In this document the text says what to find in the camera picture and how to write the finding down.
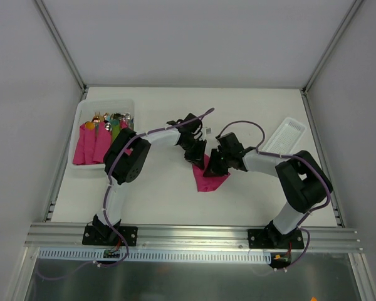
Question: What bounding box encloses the pink paper napkin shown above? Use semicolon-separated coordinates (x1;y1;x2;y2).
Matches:
192;166;231;193

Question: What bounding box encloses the small white perforated tray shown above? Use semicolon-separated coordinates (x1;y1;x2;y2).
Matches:
261;117;306;154

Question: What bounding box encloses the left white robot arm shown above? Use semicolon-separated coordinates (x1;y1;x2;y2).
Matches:
83;114;206;246

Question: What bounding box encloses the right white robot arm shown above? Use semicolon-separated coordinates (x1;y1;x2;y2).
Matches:
203;133;333;250

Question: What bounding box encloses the pink rolled napkin right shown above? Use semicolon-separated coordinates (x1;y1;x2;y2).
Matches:
120;120;133;130

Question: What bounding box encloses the pink rolled napkin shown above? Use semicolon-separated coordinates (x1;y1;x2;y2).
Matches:
120;120;133;130
73;124;85;166
85;122;112;165

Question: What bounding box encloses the green rolled napkin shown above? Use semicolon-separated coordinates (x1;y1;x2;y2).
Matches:
110;119;120;142

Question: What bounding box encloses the pink rolled napkin far left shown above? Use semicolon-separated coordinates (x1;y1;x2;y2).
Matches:
73;124;85;166

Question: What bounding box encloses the orange round spoon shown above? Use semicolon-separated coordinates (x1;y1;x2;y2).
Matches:
85;122;95;130

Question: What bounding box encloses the large white plastic basket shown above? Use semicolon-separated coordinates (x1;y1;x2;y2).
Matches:
68;98;135;170

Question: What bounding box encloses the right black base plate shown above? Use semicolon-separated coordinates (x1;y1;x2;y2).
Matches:
247;228;305;250

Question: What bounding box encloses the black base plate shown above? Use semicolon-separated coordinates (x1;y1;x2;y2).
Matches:
247;228;305;250
82;225;138;246

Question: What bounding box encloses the right aluminium frame post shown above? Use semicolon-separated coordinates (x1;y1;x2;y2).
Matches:
302;0;365;95

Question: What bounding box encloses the aluminium frame post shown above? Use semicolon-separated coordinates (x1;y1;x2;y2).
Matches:
33;0;87;92
302;0;365;95

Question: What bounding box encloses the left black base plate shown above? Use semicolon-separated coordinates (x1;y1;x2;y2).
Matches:
82;225;138;246

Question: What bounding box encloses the aluminium mounting rail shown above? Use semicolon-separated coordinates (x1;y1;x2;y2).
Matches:
24;222;364;253

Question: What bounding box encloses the white slotted cable duct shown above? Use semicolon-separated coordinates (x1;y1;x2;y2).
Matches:
38;248;271;265

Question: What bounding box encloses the left aluminium frame post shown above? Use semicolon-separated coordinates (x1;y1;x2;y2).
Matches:
33;0;87;92

